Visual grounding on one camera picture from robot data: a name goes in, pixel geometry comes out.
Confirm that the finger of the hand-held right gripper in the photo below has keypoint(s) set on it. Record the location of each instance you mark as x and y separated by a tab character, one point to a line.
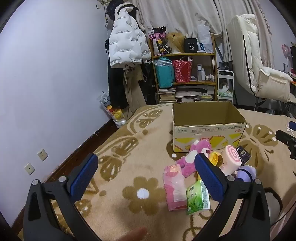
292	127
285	138

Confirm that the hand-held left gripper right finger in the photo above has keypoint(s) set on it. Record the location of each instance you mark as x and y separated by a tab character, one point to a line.
209	178

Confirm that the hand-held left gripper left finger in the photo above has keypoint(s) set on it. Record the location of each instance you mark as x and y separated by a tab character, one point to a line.
84	178

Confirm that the yellow plush toy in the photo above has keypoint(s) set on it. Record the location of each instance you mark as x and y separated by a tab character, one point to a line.
216	158

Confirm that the green tissue packet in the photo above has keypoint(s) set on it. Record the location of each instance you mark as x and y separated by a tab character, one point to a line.
196	199

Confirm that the pink swirl roll plush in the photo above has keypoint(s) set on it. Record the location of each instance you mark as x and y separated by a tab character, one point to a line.
231	160

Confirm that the pink plush bear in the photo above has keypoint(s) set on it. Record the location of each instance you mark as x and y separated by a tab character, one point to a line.
196	150

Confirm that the pink tissue packet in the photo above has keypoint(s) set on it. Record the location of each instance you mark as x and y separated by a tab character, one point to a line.
173	185

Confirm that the purple plush doll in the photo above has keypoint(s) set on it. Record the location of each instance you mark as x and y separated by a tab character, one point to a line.
247	172

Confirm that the cardboard box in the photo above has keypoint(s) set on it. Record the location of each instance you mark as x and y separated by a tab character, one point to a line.
208	133

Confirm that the person's left hand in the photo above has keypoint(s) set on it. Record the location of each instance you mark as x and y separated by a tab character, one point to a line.
131	235

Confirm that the beige floral blanket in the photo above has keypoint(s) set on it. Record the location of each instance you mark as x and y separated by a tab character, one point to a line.
129	166

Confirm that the clear plastic bag of goods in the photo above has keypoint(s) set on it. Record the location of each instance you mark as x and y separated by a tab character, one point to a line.
115	115

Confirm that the grey white plush toy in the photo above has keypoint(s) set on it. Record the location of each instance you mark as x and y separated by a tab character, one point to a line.
224	87

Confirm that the cream padded chair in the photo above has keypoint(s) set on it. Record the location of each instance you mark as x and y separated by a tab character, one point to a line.
254	58

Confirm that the pile of papers and magazines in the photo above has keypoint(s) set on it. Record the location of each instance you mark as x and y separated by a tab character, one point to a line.
194	93

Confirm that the white trolley cart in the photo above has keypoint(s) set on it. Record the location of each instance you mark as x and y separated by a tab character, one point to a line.
225	71

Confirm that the stack of books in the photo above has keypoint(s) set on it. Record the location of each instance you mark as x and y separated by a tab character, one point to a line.
167	95

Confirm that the black hanging garment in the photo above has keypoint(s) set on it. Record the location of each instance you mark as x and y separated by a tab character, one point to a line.
115	88

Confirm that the beige hanging pants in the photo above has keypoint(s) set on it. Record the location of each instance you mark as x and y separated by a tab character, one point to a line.
133	92

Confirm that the row of white cosmetic bottles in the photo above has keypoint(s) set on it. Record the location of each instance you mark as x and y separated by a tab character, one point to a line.
199	73

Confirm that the red patterned bag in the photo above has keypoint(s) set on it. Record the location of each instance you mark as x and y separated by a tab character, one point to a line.
182	70

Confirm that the teal bag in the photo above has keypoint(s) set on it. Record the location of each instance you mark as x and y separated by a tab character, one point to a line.
164	74

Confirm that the white plastic bag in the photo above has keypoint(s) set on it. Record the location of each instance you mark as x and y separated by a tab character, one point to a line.
204	37

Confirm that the wooden shelf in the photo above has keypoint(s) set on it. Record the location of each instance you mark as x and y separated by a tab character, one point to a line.
182	55

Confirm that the black box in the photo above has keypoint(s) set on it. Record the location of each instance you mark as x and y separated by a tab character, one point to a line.
191	45

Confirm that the blonde wig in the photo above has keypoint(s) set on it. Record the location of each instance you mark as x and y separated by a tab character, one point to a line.
175	41

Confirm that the white puffer jacket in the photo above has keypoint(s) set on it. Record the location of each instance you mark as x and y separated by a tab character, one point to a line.
124	39

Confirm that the black pink printed bag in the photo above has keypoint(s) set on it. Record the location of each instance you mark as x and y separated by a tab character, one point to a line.
159	41

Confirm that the white curtain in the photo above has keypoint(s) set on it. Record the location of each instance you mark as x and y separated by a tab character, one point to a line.
185	14

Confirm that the black hat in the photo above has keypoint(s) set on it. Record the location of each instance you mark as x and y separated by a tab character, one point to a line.
113	9

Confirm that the white wall socket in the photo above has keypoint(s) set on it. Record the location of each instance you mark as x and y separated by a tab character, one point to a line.
42	155
29	169

